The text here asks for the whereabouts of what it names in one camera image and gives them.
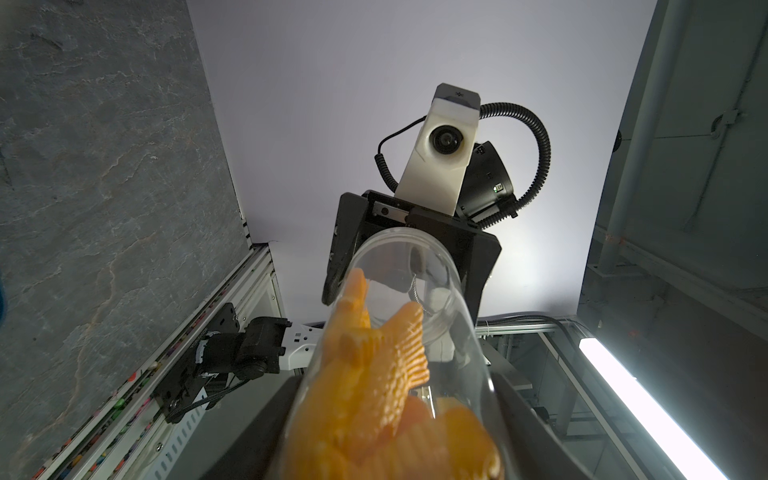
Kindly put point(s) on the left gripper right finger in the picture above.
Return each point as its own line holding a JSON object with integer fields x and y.
{"x": 536, "y": 453}

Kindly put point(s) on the orange cookie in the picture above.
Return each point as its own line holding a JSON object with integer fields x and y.
{"x": 391, "y": 361}
{"x": 349, "y": 313}

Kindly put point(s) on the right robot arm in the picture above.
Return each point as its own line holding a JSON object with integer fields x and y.
{"x": 485, "y": 199}

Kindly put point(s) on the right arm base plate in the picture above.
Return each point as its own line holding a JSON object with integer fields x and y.
{"x": 221, "y": 359}

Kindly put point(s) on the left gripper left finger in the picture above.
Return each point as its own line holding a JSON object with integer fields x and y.
{"x": 253, "y": 455}

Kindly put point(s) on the clear jar with cookies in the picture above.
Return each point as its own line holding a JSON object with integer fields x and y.
{"x": 451, "y": 426}

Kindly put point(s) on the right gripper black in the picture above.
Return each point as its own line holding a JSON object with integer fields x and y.
{"x": 359, "y": 217}

